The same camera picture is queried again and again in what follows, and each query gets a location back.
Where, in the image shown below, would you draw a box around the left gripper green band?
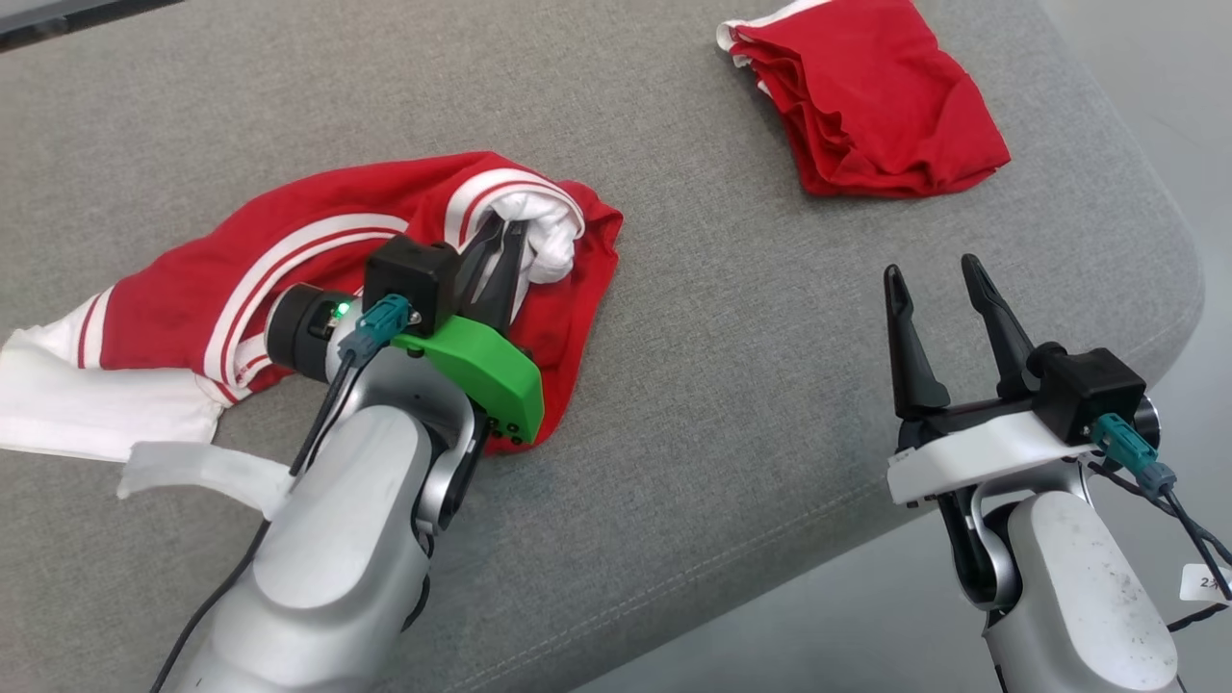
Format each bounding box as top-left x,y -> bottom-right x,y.
265,219 -> 546,449

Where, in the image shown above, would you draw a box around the dark grey wall baseboard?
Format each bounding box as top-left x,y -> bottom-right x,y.
0,0 -> 184,54

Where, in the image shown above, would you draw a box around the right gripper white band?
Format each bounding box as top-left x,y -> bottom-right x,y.
884,255 -> 1100,508

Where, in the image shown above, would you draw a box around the red jersey white striped sleeves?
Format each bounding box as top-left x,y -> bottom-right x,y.
0,151 -> 625,463

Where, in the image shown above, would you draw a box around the red jersey white trim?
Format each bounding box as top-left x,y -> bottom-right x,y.
716,0 -> 1012,199

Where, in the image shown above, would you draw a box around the white translucent cable sleeve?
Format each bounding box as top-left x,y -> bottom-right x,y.
117,440 -> 295,522

